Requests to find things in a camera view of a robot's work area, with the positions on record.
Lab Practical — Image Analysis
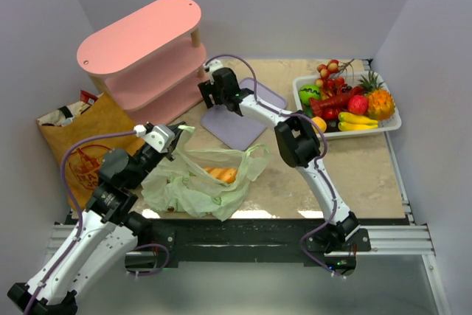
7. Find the red toy pomegranate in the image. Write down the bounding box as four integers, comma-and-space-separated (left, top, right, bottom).
347, 95, 369, 115

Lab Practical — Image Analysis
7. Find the dark purple toy plum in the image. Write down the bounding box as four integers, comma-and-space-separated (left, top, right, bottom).
325, 120, 339, 133

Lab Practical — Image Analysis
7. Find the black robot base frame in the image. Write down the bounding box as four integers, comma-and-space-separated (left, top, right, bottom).
125, 218, 371, 275

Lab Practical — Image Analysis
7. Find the green toy watermelon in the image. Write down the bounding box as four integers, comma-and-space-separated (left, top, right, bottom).
299, 84, 320, 105

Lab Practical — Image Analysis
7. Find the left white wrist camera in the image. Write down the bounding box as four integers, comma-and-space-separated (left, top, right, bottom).
133, 122, 176, 153

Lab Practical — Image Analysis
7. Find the red Chuba chips bag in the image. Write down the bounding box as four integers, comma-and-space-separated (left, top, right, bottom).
80, 90, 99, 106

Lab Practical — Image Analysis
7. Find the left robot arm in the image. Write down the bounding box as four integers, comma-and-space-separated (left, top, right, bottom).
7, 123, 182, 314

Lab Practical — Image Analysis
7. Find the upper yellow toy banana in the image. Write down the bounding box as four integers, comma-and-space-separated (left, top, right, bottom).
338, 111, 378, 125

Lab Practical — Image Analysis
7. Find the toy baguette bread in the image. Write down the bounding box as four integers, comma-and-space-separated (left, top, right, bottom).
204, 167, 238, 184

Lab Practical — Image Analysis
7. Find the lower yellow toy banana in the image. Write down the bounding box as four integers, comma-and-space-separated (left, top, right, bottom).
338, 122, 378, 132

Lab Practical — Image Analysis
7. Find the yellow toy banana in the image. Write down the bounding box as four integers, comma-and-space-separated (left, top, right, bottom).
338, 111, 378, 125
338, 122, 378, 132

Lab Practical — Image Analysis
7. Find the pink two-tier shelf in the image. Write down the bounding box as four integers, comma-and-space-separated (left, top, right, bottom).
77, 0, 207, 124

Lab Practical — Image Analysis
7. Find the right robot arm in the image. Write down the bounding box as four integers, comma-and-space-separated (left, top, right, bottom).
198, 67, 360, 253

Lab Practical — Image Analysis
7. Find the red yellow berry sprig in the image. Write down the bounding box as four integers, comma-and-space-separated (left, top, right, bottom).
315, 59, 354, 89

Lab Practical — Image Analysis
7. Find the lavender tray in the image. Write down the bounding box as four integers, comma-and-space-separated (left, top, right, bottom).
200, 77, 288, 150

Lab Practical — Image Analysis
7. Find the brown Trader Joe's bag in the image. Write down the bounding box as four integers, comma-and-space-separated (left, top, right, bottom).
37, 94, 144, 210

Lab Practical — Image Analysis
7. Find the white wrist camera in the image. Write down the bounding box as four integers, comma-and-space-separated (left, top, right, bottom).
204, 59, 223, 75
133, 122, 176, 153

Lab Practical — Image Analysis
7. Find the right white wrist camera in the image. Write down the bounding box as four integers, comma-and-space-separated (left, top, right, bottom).
204, 59, 223, 75

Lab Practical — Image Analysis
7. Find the toy pineapple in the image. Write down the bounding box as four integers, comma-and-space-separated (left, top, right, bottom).
359, 71, 395, 121

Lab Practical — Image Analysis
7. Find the toy orange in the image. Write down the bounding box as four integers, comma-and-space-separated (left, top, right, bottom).
312, 117, 327, 134

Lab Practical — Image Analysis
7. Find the white plastic basket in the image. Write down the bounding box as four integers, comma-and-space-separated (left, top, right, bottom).
292, 70, 402, 139

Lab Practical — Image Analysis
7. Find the light green plastic bag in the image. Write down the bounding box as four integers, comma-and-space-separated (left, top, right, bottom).
142, 125, 270, 221

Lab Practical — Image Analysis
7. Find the red toy apple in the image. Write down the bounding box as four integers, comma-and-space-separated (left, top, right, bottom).
322, 108, 340, 121

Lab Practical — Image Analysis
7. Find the red toy lobster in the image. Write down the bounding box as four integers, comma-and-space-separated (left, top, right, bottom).
309, 86, 364, 116

